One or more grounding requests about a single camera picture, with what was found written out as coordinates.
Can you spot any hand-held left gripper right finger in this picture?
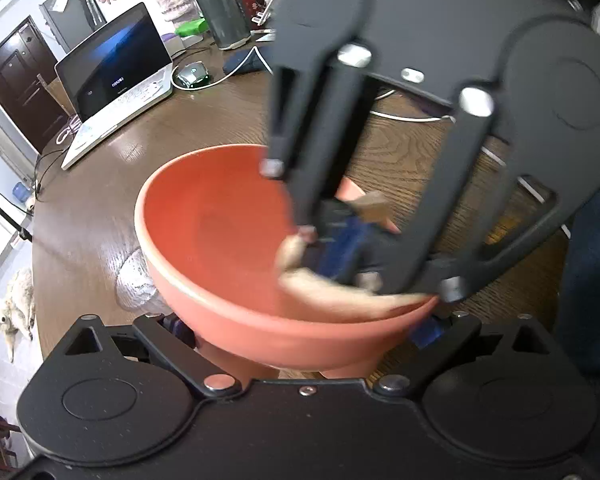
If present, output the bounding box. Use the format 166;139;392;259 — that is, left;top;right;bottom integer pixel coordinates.
372;310;556;396

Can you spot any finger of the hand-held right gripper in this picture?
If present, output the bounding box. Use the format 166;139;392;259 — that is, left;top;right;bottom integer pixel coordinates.
260;42;381;283
377;85;563;306

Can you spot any looped white cable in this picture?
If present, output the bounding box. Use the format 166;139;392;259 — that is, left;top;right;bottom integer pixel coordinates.
370;105;456;124

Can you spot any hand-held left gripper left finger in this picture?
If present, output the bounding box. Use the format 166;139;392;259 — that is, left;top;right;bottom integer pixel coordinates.
55;311;243;395

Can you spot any silver laptop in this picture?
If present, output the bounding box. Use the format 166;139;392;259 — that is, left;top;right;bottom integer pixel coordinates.
55;2;175;170

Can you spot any white dog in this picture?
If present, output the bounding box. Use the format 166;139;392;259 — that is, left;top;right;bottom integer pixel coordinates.
0;267;36;363

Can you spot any grey computer mouse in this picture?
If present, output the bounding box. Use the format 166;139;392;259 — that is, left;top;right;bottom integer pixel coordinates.
174;60;213;90

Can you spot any grey cabinet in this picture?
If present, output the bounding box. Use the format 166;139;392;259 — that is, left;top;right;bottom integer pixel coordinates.
39;0;88;53

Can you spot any green plastic case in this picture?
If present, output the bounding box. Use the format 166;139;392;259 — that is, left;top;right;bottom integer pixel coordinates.
174;17;207;38

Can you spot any dark blue glasses case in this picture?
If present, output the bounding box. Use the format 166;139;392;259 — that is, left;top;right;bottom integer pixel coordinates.
222;45;276;75

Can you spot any dark grey cylinder speaker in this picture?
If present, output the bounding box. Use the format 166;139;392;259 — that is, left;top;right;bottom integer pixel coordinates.
194;0;251;51

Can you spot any black tripod stand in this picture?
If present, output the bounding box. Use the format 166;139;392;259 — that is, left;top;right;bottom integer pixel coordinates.
0;180;33;243

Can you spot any dark brown door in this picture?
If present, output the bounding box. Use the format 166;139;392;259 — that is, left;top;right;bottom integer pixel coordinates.
0;15;76;156

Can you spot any orange footed bowl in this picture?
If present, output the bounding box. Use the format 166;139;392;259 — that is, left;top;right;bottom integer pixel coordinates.
134;144;441;380

